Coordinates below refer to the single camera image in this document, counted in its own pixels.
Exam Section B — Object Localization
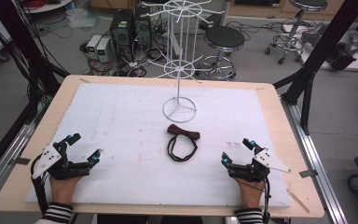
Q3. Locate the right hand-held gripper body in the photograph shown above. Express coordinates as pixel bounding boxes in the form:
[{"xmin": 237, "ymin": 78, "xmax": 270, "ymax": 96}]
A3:
[{"xmin": 228, "ymin": 147, "xmax": 293, "ymax": 183}]

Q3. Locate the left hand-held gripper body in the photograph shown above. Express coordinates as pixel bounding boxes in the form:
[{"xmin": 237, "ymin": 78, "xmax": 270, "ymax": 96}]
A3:
[{"xmin": 32, "ymin": 141, "xmax": 91, "ymax": 181}]

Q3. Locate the dark red bow tie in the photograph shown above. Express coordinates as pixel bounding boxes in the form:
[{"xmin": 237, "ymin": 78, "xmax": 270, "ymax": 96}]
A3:
[{"xmin": 166, "ymin": 123, "xmax": 201, "ymax": 163}]

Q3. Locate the white wire rack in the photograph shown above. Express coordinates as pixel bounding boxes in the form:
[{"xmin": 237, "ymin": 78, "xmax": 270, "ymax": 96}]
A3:
[{"xmin": 141, "ymin": 0, "xmax": 227, "ymax": 124}]

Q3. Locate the person's left hand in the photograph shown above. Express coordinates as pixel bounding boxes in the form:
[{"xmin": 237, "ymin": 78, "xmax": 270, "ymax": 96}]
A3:
[{"xmin": 49, "ymin": 175, "xmax": 83, "ymax": 206}]

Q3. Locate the person's right hand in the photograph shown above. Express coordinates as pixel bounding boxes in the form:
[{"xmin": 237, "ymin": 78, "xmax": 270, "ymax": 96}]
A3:
[{"xmin": 233, "ymin": 176, "xmax": 267, "ymax": 210}]

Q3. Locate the grey tape piece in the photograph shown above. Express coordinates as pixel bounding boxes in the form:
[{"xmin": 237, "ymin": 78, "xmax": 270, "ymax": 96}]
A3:
[
  {"xmin": 298, "ymin": 169, "xmax": 319, "ymax": 179},
  {"xmin": 13, "ymin": 157, "xmax": 32, "ymax": 166}
]

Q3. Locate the white foam mat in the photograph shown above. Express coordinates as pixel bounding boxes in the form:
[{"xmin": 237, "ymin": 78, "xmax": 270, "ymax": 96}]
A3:
[{"xmin": 25, "ymin": 81, "xmax": 293, "ymax": 210}]

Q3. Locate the wooden stick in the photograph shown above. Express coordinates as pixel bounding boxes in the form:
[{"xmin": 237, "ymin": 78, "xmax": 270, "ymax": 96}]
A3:
[{"xmin": 286, "ymin": 188, "xmax": 310, "ymax": 215}]

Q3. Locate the white power supply box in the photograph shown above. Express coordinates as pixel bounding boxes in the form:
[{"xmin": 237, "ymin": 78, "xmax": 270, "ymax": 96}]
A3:
[
  {"xmin": 86, "ymin": 34, "xmax": 103, "ymax": 59},
  {"xmin": 96, "ymin": 37, "xmax": 112, "ymax": 63}
]

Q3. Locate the black computer tower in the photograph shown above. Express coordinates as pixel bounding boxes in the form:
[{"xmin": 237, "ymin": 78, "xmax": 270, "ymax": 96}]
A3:
[
  {"xmin": 132, "ymin": 5, "xmax": 153, "ymax": 52},
  {"xmin": 109, "ymin": 8, "xmax": 135, "ymax": 63}
]

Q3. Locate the clear plastic bag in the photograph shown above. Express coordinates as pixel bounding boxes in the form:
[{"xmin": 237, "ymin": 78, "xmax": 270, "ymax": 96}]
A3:
[{"xmin": 65, "ymin": 7, "xmax": 101, "ymax": 30}]

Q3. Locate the tall black round stool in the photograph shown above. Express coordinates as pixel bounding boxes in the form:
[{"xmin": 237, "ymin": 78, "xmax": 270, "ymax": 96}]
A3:
[{"xmin": 264, "ymin": 0, "xmax": 329, "ymax": 66}]

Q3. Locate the grey machine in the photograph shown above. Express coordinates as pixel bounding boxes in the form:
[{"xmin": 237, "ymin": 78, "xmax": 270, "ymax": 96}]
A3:
[{"xmin": 300, "ymin": 22, "xmax": 358, "ymax": 72}]

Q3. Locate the white round table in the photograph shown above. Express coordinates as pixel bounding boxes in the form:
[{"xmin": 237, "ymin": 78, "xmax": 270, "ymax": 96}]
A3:
[{"xmin": 21, "ymin": 0, "xmax": 73, "ymax": 15}]

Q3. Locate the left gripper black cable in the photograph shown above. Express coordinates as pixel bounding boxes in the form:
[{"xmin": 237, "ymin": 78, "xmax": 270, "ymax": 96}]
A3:
[{"xmin": 30, "ymin": 153, "xmax": 50, "ymax": 217}]

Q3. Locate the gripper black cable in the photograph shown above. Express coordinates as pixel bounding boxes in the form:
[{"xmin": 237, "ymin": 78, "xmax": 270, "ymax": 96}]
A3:
[
  {"xmin": 260, "ymin": 175, "xmax": 272, "ymax": 224},
  {"xmin": 30, "ymin": 153, "xmax": 50, "ymax": 217}
]

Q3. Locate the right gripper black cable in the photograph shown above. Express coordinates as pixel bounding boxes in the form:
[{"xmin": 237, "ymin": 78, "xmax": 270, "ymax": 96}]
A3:
[{"xmin": 260, "ymin": 175, "xmax": 272, "ymax": 224}]

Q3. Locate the aluminium rail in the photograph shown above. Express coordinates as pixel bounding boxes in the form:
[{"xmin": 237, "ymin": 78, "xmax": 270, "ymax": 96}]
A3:
[
  {"xmin": 280, "ymin": 98, "xmax": 350, "ymax": 224},
  {"xmin": 0, "ymin": 119, "xmax": 43, "ymax": 214}
]

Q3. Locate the bundle of floor cables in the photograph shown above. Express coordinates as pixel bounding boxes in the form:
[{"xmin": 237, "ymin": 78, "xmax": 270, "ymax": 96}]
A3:
[{"xmin": 78, "ymin": 36, "xmax": 181, "ymax": 78}]

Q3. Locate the black metal frame post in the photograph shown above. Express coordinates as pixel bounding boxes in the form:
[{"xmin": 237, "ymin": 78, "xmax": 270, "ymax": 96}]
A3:
[
  {"xmin": 0, "ymin": 0, "xmax": 70, "ymax": 126},
  {"xmin": 272, "ymin": 0, "xmax": 358, "ymax": 135}
]

